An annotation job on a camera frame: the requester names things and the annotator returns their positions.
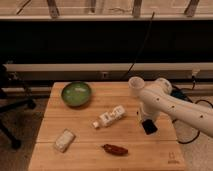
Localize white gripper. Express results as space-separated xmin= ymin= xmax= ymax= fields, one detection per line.
xmin=137 ymin=103 xmax=159 ymax=122

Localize black eraser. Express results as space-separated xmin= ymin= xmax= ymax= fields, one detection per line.
xmin=142 ymin=119 xmax=157 ymax=135

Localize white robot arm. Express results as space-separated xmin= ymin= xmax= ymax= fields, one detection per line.
xmin=139 ymin=78 xmax=213 ymax=138

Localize white sponge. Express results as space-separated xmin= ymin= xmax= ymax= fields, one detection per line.
xmin=54 ymin=129 xmax=75 ymax=153

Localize clear plastic cup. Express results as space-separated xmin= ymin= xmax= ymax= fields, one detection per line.
xmin=128 ymin=76 xmax=145 ymax=97

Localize white plastic bottle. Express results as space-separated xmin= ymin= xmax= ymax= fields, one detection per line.
xmin=92 ymin=105 xmax=126 ymax=129

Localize green bowl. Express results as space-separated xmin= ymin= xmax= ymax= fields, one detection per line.
xmin=61 ymin=81 xmax=92 ymax=107

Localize black office chair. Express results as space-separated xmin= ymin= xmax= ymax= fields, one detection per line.
xmin=0 ymin=64 xmax=36 ymax=150

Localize black floor cables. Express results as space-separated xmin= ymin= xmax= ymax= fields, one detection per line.
xmin=171 ymin=74 xmax=213 ymax=145

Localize black hanging cable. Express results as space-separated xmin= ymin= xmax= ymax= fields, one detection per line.
xmin=120 ymin=11 xmax=156 ymax=82

